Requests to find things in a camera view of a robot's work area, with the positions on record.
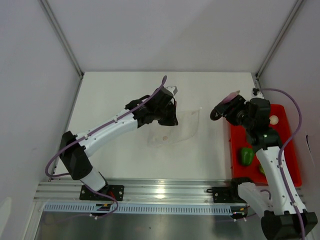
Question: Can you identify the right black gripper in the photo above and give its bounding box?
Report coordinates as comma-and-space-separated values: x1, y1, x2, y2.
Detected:
214, 94, 254, 130

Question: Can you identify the purple toy eggplant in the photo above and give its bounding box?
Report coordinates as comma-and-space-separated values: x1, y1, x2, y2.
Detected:
209, 90, 241, 121

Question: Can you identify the clear dotted zip bag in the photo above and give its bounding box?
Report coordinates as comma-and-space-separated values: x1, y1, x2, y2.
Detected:
147, 108, 201, 148

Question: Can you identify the green bell pepper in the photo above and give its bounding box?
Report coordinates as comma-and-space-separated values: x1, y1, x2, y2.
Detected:
240, 147, 255, 167

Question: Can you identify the bumpy green toy vegetable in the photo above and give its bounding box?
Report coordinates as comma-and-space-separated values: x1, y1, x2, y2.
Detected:
258, 164, 265, 175

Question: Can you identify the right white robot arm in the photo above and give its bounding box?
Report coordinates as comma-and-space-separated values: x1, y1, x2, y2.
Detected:
210, 92, 318, 240

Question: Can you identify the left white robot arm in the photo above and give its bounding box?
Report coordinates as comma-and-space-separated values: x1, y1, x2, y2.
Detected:
59, 86, 179, 200

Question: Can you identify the white egg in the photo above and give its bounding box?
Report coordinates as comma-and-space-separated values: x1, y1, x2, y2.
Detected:
269, 115, 279, 126

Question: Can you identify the red plastic tray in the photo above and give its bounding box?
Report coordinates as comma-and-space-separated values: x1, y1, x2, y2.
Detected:
229, 104, 302, 187

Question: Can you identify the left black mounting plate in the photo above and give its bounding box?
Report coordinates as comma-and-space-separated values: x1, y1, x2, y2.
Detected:
79, 184, 125, 202

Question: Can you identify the black mounting plate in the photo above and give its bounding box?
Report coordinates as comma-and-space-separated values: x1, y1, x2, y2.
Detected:
206, 186, 245, 203
79, 184, 125, 202

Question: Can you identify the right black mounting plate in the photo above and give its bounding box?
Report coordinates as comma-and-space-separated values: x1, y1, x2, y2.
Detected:
206, 186, 245, 203

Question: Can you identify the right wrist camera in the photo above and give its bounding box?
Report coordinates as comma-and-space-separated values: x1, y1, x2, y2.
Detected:
252, 88, 264, 99

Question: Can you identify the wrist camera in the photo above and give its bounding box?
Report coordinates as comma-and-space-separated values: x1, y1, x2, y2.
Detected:
252, 88, 264, 99
165, 86, 178, 96

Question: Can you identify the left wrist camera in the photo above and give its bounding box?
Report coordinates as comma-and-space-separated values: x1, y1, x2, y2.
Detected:
165, 86, 178, 96

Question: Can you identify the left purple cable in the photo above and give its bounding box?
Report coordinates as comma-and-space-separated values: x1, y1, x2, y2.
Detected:
44, 75, 168, 221

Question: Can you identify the right aluminium frame post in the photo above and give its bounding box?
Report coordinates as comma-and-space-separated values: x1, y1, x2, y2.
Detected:
254, 0, 307, 81

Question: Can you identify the aluminium frame post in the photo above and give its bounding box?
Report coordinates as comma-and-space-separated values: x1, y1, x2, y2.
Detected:
254, 0, 307, 81
38, 0, 84, 78

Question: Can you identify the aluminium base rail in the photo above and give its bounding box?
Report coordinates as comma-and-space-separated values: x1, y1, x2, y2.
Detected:
33, 177, 231, 205

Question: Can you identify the left aluminium frame post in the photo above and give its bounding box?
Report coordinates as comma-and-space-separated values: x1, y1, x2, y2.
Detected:
38, 0, 84, 78

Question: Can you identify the white slotted cable duct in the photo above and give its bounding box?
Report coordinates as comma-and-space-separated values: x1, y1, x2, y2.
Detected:
43, 202, 233, 216

